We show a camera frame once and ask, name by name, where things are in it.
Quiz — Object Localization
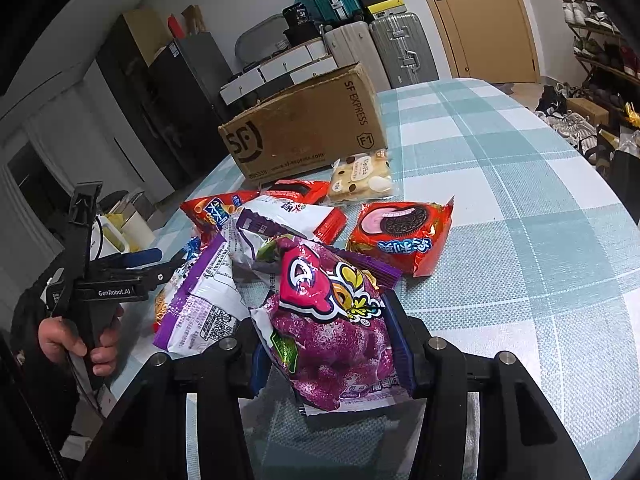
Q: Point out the red biscuit stick bag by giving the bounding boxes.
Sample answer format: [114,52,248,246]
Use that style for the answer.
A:
[180,191,259,245]

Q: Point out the purple candy bag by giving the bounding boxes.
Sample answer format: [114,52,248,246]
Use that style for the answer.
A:
[243,234,409,416]

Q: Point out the white snack bag red ends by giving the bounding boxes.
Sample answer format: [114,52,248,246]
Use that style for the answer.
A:
[222,195,347,268]

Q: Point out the red Oreo pack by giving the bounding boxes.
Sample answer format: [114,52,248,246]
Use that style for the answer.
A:
[346,198,454,278]

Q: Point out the beige cookie pack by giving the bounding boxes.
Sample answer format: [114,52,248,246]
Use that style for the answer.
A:
[328,148,395,204]

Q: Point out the noodle snack bag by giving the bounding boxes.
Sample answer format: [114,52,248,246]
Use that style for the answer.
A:
[152,236,201,333]

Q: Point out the person's left hand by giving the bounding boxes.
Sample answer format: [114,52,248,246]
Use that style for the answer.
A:
[38,307,124,377]

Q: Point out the white thermos cup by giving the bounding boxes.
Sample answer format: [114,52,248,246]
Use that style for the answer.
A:
[122,211,155,252]

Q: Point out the white kettle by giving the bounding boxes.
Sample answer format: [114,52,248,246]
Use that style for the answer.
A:
[90,214,130,260]

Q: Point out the checkered tablecloth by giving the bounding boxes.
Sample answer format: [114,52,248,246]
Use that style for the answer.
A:
[106,77,640,480]

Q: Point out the black refrigerator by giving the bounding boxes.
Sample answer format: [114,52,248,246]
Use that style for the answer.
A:
[150,32,233,178]

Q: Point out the red black small packet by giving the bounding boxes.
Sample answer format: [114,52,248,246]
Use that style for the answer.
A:
[260,179,330,205]

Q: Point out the SF cardboard box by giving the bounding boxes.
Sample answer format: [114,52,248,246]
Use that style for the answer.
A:
[218,63,388,185]

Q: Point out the white drawer desk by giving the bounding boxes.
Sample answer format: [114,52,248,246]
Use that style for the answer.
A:
[220,38,337,105]

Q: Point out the beige suitcase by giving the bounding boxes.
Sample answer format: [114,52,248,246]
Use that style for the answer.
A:
[323,21,390,92]

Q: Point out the silver suitcase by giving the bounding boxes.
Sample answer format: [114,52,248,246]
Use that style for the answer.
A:
[370,12,439,88]

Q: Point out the shoe rack with shoes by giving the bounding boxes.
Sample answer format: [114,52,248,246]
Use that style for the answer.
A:
[561,0,639,110]

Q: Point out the wooden door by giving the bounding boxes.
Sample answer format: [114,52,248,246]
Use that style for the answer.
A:
[426,0,539,84]

